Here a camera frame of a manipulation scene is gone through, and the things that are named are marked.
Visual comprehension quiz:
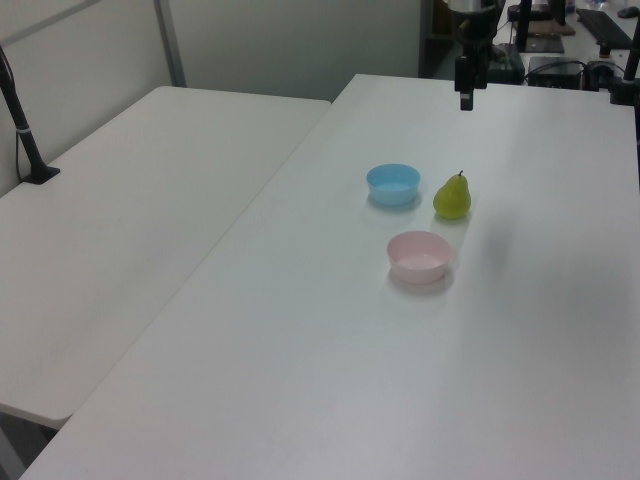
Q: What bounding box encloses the dark Franka gripper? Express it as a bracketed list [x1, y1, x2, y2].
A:
[451, 8, 502, 112]

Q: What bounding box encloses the green pear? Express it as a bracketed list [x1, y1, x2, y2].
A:
[432, 169, 473, 221]

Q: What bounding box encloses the blue plastic bowl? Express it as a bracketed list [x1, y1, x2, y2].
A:
[365, 162, 421, 207]

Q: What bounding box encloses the pink plastic bowl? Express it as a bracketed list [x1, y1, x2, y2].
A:
[386, 230, 453, 286]

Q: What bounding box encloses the black monitor stand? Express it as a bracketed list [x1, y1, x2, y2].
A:
[507, 0, 567, 56]

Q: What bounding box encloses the black electronics box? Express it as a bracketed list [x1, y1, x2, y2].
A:
[526, 55, 587, 90]

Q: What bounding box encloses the brown wooden board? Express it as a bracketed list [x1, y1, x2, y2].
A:
[528, 18, 577, 38]

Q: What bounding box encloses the black keyboard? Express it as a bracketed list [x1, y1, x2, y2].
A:
[574, 7, 633, 51]

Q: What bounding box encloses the white side table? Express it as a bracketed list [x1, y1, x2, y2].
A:
[0, 85, 334, 430]

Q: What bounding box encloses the black clamp mount pole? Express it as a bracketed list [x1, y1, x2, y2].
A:
[606, 38, 640, 107]

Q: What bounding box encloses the grey partition frame post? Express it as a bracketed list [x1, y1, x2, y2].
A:
[152, 0, 188, 89]

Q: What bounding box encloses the black camera pole with base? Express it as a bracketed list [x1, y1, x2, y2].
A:
[0, 43, 62, 187]

